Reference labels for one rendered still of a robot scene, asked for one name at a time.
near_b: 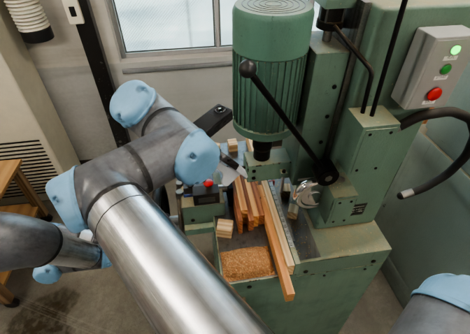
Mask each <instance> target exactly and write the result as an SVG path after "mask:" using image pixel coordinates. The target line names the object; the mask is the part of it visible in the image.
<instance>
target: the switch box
mask: <svg viewBox="0 0 470 334"><path fill-rule="evenodd" d="M457 44H459V45H460V46H461V50H460V51H459V52H458V53H457V54H456V55H451V54H450V49H451V47H452V46H454V45H457ZM457 55H458V57H457V59H456V60H448V61H443V58H444V57H447V56H457ZM469 60H470V29H469V28H467V27H465V26H463V25H450V26H437V27H418V28H417V31H416V33H415V35H414V38H413V41H412V43H411V46H410V48H409V51H408V54H407V55H406V58H405V61H404V64H403V66H402V68H401V71H400V74H399V77H398V79H397V82H396V84H395V86H394V89H393V92H392V95H391V97H392V98H393V99H394V100H395V101H396V102H397V103H398V104H399V105H400V106H401V107H402V108H403V109H404V110H410V109H418V108H433V107H440V106H444V105H445V104H446V103H447V101H448V99H449V97H450V95H451V94H452V92H453V90H454V88H455V85H456V84H457V82H458V80H459V78H460V76H461V75H462V73H463V71H464V69H465V67H466V66H467V64H468V62H469ZM444 64H451V65H452V68H451V70H450V72H449V73H447V74H445V75H448V77H447V79H446V80H434V78H435V76H442V75H441V74H440V73H439V70H440V68H441V67H442V66H443V65H444ZM437 87H438V88H441V89H442V91H443V92H442V95H441V96H440V97H439V98H438V99H437V100H435V102H434V103H432V104H424V105H422V102H423V101H429V100H428V99H427V95H428V93H429V92H430V91H431V90H433V89H434V88H437Z"/></svg>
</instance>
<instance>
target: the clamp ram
mask: <svg viewBox="0 0 470 334"><path fill-rule="evenodd" d="M218 186H219V189H221V188H222V190H223V192H227V200H228V204H229V207H233V206H234V190H233V184H232V183H231V184H230V185H229V186H223V185H222V184H221V185H218Z"/></svg>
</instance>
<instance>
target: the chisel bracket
mask: <svg viewBox="0 0 470 334"><path fill-rule="evenodd" d="M243 165H244V166H245V171H246V173H247V175H248V177H247V178H246V180H247V182H256V181H263V180H275V179H281V176H280V173H279V170H280V169H286V171H287V177H289V175H290V167H291V160H290V158H289V155H288V153H287V151H286V149H285V148H279V149H272V150H271V152H270V158H269V160H267V161H257V160H255V159H254V157H253V151H252V152H244V153H243ZM287 177H285V178H287Z"/></svg>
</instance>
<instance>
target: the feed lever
mask: <svg viewBox="0 0 470 334"><path fill-rule="evenodd" d="M238 71H239V73H240V75H241V76H242V77H244V78H250V79H251V80H252V81H253V83H254V84H255V86H256V87H257V88H258V90H259V91H260V92H261V93H262V95H263V96H264V98H265V99H266V100H267V101H268V102H269V104H270V105H271V107H272V108H273V109H274V110H275V111H276V113H277V114H278V116H279V117H280V118H281V119H282V121H283V122H284V123H285V125H286V126H287V127H288V129H289V130H290V131H291V132H292V134H293V135H294V137H295V138H296V139H297V140H298V141H299V143H300V144H301V146H302V147H303V148H304V149H305V151H306V152H307V153H308V155H309V156H310V158H312V160H313V161H314V164H313V165H312V168H311V170H312V172H313V174H314V176H315V178H316V180H317V182H318V184H319V185H322V186H328V185H331V184H334V183H335V181H337V180H338V181H339V182H345V180H346V179H345V178H344V177H343V176H340V175H339V172H338V171H337V169H336V167H335V165H334V164H333V162H332V160H331V159H320V160H319V159H318V158H317V156H316V155H315V153H314V152H313V150H312V149H311V148H310V147H309V145H308V144H307V142H306V141H305V140H304V138H303V137H302V136H301V134H300V133H299V132H298V131H297V129H296V128H295V126H294V125H293V123H292V122H291V121H290V119H289V118H288V117H287V115H286V114H285V113H284V112H283V110H282V108H281V107H280V106H279V105H278V103H277V102H276V100H275V99H274V98H273V97H272V95H271V94H270V92H269V91H268V89H267V88H266V87H265V86H264V84H263V83H262V81H261V80H260V79H259V78H258V76H257V75H256V71H257V67H256V64H255V62H254V61H252V60H250V59H245V60H243V61H242V62H241V63H240V64H239V67H238Z"/></svg>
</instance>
